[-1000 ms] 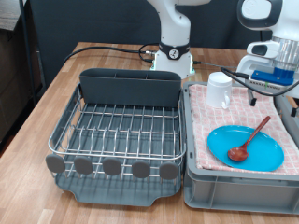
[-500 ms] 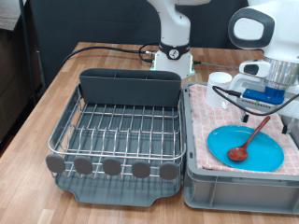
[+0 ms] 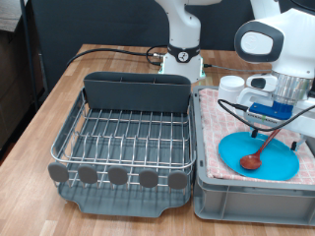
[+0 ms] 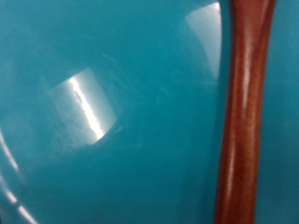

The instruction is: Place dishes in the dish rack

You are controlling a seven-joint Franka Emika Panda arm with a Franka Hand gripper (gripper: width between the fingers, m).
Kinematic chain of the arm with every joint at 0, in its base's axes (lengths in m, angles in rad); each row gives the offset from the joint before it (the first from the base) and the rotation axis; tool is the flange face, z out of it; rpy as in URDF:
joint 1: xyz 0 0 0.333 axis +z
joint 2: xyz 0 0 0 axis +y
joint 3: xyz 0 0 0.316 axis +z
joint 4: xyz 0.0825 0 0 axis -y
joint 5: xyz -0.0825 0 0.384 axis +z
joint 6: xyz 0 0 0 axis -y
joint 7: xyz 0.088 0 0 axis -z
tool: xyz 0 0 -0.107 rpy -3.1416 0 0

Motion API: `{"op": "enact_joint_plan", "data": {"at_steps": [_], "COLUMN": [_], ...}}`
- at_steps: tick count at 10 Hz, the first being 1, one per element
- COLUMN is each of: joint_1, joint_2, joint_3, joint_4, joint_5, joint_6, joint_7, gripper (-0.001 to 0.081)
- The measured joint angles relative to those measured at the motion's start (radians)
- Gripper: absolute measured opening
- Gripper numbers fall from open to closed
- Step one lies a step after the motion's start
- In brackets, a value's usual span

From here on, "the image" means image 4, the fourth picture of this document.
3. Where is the blue plastic plate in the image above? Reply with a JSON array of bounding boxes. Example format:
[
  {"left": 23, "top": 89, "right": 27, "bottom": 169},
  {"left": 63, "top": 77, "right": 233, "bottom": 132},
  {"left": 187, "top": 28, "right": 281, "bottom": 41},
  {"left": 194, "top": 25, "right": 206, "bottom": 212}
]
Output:
[{"left": 0, "top": 0, "right": 299, "bottom": 224}]

